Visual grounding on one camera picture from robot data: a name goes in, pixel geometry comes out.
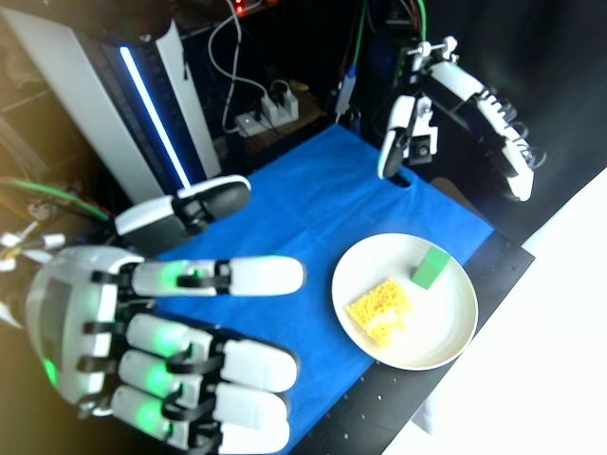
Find white cable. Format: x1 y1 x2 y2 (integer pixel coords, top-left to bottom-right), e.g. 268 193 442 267
208 0 274 135

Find white column with blue light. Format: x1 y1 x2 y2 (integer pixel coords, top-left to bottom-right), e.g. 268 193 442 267
0 7 223 206

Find green cable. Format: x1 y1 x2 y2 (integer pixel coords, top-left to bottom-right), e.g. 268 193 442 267
414 0 429 45
0 178 115 224
352 0 368 70

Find white and blue connector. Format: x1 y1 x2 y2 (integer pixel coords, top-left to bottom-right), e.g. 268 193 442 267
334 65 359 125

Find circuit board with red lights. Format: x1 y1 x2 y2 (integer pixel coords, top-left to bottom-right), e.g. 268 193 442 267
230 0 281 18

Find green block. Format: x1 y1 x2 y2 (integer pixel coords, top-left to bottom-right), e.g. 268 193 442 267
410 246 451 290

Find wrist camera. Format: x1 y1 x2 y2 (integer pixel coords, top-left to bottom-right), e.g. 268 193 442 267
406 134 438 166

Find white power strip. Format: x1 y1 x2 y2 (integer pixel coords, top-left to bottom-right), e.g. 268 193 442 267
235 80 301 138

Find yellow bead bag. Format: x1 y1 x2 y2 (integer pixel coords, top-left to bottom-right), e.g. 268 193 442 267
343 277 414 350

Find blue cloth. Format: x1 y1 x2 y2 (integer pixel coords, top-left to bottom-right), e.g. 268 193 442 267
156 123 497 455

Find white plate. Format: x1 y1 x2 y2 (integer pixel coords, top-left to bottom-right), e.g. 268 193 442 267
330 231 479 372

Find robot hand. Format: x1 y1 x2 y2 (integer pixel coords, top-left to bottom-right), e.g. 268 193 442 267
377 61 547 204
23 173 305 455

